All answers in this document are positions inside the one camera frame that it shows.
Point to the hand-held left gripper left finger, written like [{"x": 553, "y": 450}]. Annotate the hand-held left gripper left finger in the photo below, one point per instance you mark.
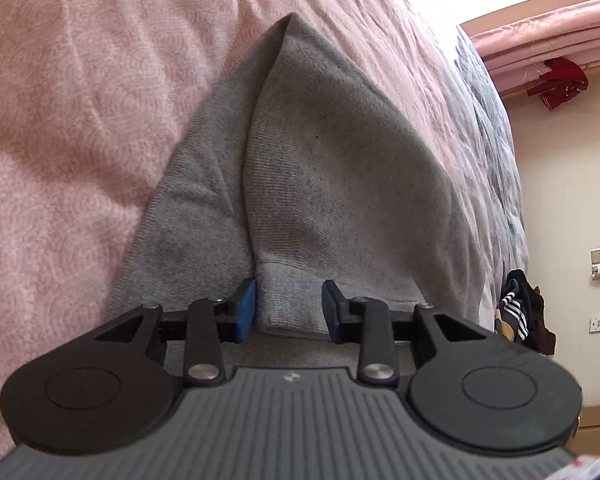
[{"x": 245, "y": 310}]

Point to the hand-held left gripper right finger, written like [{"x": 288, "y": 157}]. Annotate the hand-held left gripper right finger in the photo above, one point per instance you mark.
[{"x": 331, "y": 310}]

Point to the grey sweatshirt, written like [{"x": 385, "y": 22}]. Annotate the grey sweatshirt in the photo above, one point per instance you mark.
[{"x": 330, "y": 185}]

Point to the black garment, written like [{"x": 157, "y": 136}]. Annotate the black garment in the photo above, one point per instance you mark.
[{"x": 517, "y": 278}]

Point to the dark brown garment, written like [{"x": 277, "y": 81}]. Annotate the dark brown garment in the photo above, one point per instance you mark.
[{"x": 539, "y": 330}]

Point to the pink grey striped blanket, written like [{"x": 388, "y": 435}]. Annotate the pink grey striped blanket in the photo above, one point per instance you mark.
[{"x": 80, "y": 85}]

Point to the wooden pole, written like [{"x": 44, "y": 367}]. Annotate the wooden pole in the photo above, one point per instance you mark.
[{"x": 517, "y": 92}]

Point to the red cloth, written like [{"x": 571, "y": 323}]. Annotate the red cloth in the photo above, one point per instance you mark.
[{"x": 560, "y": 85}]

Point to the pink curtain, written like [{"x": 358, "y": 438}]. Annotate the pink curtain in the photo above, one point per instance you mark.
[{"x": 555, "y": 30}]

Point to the white wall panel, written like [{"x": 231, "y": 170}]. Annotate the white wall panel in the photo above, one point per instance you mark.
[{"x": 595, "y": 324}]

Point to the beige wall socket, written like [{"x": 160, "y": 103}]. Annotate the beige wall socket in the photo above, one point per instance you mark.
[{"x": 597, "y": 256}]

